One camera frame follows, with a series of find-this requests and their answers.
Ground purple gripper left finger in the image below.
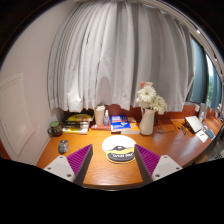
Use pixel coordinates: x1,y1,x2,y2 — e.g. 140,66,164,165
44,145,93,186

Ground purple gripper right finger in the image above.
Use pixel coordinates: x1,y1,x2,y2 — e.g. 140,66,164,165
134,145,182,184

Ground dark green mug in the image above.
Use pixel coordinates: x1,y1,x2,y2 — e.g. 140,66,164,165
48,121,62,137

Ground orange book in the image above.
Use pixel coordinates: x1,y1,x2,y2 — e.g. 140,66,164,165
128,117,140,134

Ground yellow black book stack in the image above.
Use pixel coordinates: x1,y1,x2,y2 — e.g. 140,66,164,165
62,113,93,134

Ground white ceramic vase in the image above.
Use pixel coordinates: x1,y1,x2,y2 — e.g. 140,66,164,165
139,109,155,135

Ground red flat book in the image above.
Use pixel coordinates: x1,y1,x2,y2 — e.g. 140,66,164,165
91,124,111,131

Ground blue book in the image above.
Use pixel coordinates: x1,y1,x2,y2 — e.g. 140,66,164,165
110,115,131,132

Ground white paper card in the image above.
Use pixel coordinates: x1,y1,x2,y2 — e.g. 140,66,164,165
196,130,208,143

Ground silver laptop on stand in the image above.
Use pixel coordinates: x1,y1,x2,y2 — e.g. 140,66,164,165
185,116,203,133

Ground small sanitizer bottle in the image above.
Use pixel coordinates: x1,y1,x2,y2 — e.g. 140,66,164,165
104,110,110,127

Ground white tissue cup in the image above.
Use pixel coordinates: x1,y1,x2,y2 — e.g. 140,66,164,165
94,105,105,125

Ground white and pink flowers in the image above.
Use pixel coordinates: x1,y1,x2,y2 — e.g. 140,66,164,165
136,81,167,115

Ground white grey curtain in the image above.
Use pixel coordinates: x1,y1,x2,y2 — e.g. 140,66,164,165
48,0,194,112

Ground black cable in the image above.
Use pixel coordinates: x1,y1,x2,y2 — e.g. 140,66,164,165
154,118,178,135

